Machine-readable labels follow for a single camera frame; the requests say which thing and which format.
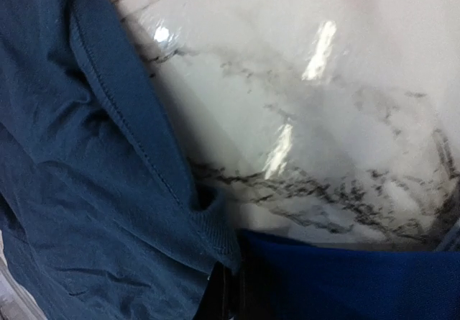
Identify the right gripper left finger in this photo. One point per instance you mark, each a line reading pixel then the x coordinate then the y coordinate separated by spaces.
pixel 220 293

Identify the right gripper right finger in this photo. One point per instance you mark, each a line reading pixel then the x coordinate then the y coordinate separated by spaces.
pixel 246 298

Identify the blue pleated skirt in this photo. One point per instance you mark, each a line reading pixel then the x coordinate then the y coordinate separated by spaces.
pixel 295 280

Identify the grey-blue garment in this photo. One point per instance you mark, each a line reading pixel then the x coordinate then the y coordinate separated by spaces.
pixel 100 215

